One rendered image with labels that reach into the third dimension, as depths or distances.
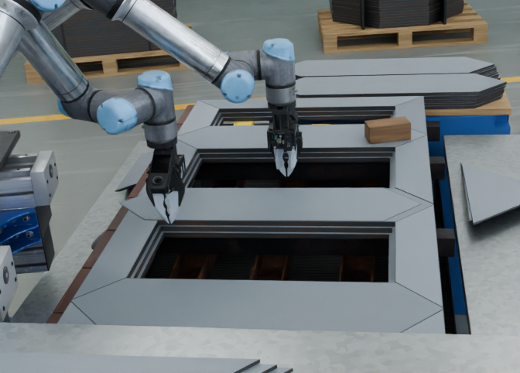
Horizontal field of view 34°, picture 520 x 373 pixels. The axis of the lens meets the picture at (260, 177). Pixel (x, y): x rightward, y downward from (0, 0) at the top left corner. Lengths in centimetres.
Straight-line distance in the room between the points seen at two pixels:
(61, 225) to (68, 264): 179
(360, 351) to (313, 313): 45
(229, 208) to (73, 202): 228
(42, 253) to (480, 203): 110
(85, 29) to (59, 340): 502
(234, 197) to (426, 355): 102
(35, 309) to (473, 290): 102
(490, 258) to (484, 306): 21
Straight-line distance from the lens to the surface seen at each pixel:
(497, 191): 226
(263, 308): 166
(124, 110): 180
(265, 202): 206
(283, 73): 206
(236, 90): 192
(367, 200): 205
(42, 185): 206
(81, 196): 432
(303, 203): 205
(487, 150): 261
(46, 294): 216
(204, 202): 209
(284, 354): 120
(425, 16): 642
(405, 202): 204
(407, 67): 306
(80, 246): 235
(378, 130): 237
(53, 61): 182
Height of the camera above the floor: 176
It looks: 24 degrees down
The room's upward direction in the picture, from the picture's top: 4 degrees counter-clockwise
